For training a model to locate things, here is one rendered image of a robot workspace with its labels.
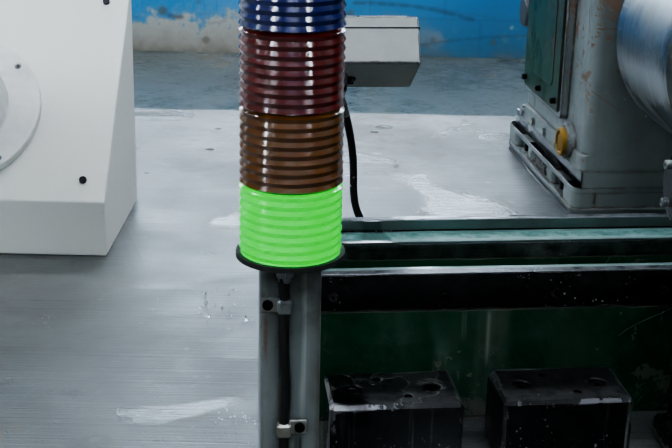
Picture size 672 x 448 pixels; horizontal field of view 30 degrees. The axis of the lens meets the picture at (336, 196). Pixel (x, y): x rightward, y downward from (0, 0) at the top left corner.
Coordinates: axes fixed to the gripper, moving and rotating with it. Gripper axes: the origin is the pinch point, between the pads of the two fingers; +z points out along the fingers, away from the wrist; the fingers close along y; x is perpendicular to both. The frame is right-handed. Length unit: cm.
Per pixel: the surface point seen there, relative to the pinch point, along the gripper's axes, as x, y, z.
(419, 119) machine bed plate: 72, 17, -7
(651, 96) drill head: 5.7, 29.8, 11.9
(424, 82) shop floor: 446, 87, -149
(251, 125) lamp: -51, -15, 33
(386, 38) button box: -3.5, 0.2, 9.0
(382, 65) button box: -2.9, -0.3, 11.6
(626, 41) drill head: 8.7, 28.8, 4.5
